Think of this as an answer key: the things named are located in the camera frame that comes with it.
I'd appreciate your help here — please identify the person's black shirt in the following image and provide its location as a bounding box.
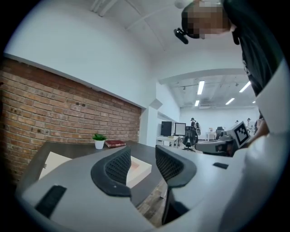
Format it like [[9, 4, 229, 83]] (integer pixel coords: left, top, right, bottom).
[[223, 0, 285, 98]]

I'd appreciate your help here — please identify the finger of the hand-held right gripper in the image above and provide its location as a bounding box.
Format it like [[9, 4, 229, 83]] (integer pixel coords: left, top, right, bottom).
[[195, 140, 218, 155]]

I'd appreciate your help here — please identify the person's head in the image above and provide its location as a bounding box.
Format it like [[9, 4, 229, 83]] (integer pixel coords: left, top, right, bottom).
[[181, 0, 238, 41]]

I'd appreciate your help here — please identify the black head camera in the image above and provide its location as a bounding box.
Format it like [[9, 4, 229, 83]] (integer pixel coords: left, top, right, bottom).
[[173, 27, 189, 45]]

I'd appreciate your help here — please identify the white desk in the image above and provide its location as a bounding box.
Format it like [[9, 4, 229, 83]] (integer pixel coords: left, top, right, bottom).
[[156, 135, 180, 148]]

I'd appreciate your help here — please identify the black mesh office chair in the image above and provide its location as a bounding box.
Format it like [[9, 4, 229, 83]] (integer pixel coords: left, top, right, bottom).
[[182, 126, 198, 152]]

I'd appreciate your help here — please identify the white-screen monitor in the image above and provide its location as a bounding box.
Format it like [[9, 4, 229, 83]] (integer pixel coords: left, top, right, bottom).
[[174, 122, 187, 137]]

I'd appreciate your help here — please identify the red book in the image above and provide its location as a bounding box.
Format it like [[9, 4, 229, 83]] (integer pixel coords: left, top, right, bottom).
[[105, 140, 126, 149]]

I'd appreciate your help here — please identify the dark grey desk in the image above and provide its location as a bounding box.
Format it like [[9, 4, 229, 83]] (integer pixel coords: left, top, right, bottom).
[[15, 140, 169, 208]]

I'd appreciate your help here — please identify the green plant in white pot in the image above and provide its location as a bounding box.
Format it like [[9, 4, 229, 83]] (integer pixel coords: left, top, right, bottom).
[[92, 133, 107, 150]]

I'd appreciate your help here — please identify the person's right forearm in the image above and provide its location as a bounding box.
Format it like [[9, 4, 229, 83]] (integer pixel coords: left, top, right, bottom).
[[246, 117, 271, 148]]

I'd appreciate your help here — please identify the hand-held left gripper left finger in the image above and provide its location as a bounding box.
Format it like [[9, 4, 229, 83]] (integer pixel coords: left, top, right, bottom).
[[15, 146, 159, 232]]

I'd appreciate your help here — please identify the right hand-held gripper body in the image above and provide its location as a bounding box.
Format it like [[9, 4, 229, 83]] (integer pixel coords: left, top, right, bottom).
[[215, 121, 251, 157]]

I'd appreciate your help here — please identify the black monitor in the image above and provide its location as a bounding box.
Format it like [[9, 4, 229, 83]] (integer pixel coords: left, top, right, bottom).
[[161, 121, 173, 137]]

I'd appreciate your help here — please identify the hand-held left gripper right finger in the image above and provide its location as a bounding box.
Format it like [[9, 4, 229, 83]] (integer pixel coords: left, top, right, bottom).
[[155, 145, 248, 227]]

